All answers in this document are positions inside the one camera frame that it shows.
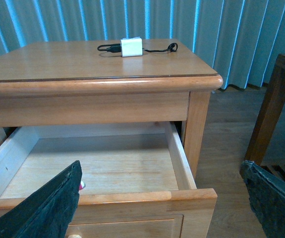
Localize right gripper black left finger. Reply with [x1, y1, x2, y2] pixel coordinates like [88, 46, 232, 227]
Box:
[0, 160, 82, 238]

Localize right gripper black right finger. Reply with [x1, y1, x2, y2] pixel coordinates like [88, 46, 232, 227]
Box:
[240, 160, 285, 238]

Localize pink marker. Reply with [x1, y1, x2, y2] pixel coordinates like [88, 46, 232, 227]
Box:
[79, 181, 86, 190]

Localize wooden drawer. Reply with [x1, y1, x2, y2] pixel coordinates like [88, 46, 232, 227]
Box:
[0, 122, 217, 238]

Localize wooden nightstand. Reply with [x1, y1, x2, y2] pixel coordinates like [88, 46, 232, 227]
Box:
[0, 39, 223, 174]

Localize dark wooden furniture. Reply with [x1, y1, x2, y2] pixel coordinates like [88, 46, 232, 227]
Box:
[244, 54, 285, 181]

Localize light green curtain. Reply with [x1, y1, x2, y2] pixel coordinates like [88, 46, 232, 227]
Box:
[0, 0, 285, 88]

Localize white power adapter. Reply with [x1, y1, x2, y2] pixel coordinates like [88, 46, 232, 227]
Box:
[120, 37, 143, 57]

